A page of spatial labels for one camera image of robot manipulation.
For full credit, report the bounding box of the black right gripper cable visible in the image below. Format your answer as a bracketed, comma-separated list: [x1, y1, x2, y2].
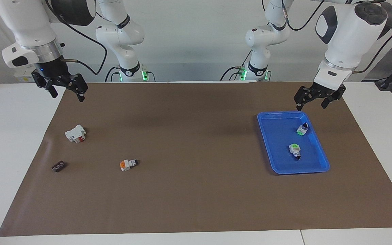
[45, 0, 108, 75]

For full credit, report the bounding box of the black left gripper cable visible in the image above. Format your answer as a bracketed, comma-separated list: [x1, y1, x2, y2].
[279, 0, 392, 74]

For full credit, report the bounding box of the brown table mat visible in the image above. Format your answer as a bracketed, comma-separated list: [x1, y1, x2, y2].
[0, 82, 392, 237]

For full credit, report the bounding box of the orange white selector switch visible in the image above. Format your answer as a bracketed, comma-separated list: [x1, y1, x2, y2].
[120, 159, 138, 172]

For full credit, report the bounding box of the white red circuit breaker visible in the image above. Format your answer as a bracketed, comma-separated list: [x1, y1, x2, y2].
[65, 125, 87, 144]

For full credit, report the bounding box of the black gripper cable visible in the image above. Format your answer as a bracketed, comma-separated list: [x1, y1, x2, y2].
[45, 0, 108, 75]
[279, 0, 392, 74]

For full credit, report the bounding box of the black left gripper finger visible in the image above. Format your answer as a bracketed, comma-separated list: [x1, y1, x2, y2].
[321, 89, 346, 109]
[294, 85, 319, 111]

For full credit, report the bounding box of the blue plastic tray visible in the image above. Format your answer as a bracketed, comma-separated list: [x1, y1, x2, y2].
[257, 111, 330, 175]

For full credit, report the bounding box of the white wall socket strip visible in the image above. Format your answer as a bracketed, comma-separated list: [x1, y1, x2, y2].
[14, 70, 43, 83]

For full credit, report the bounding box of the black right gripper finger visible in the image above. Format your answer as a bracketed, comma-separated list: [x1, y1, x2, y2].
[58, 73, 88, 102]
[32, 72, 58, 98]

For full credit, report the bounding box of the black base cable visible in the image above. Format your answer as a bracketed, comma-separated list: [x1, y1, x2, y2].
[105, 66, 120, 82]
[220, 51, 252, 81]

